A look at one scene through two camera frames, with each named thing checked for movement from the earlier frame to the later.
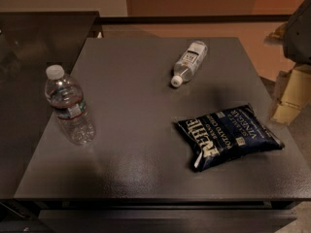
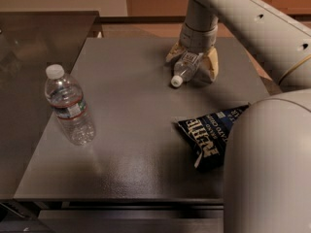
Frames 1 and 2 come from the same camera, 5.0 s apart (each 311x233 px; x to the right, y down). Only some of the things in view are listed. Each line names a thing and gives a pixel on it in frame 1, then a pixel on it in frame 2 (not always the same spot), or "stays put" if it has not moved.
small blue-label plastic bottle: (189, 62) stays put
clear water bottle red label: (66, 95) stays put
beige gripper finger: (292, 93) → (198, 42)
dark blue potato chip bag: (226, 135) stays put
